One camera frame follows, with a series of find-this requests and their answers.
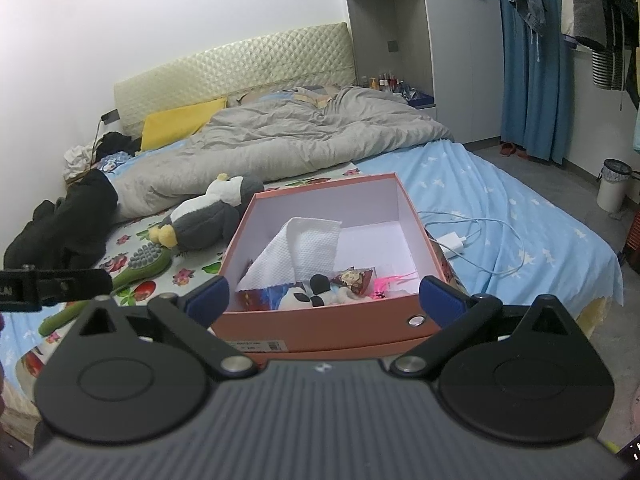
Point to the white charger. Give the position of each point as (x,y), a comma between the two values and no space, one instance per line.
(452,245)

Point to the white towel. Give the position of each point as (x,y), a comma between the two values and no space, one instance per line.
(300,250)

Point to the grey penguin plush toy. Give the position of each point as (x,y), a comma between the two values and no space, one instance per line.
(210,220)

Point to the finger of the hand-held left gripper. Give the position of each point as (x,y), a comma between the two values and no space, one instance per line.
(75,284)

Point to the cream quilted headboard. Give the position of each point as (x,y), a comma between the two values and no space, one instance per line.
(225,67)

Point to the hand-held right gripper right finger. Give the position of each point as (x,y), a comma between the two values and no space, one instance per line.
(440,296)

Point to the red slippers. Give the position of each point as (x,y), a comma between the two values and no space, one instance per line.
(515,151)

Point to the white trash bin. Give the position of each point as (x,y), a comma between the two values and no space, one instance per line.
(614,190)

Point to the dark garment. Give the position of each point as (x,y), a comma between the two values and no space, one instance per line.
(117,145)

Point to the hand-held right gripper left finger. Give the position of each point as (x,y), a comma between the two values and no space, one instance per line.
(210,297)

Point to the grey duvet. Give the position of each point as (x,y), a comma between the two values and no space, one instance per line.
(300,140)

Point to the dark wall switch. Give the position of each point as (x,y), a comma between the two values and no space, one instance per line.
(393,47)

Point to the small panda plush toy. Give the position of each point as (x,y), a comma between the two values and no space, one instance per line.
(312,295)

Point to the brown snack packet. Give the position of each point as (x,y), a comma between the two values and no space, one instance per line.
(354,279)

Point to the grey wardrobe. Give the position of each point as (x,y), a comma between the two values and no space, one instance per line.
(450,50)

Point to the pink cardboard box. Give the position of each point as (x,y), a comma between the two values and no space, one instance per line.
(320,325)

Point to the black clothes pile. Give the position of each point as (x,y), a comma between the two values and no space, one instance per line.
(70,225)

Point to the hanging striped garment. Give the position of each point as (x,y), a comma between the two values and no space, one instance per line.
(607,67)

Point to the light blue bedsheet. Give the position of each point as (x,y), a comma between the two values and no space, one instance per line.
(525,200)

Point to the row of cosmetic bottles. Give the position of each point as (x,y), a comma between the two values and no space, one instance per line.
(385,82)

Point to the blue tray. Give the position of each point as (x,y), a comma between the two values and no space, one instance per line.
(420,99)

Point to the black wall socket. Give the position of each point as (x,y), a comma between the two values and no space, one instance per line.
(110,115)

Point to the yellow pillow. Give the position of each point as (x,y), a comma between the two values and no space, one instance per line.
(175,122)

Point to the blue curtain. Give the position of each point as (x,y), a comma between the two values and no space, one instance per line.
(535,85)

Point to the white clothes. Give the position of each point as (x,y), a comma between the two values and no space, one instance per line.
(77,160)

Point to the hanging dark jacket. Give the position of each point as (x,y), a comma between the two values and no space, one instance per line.
(610,0)

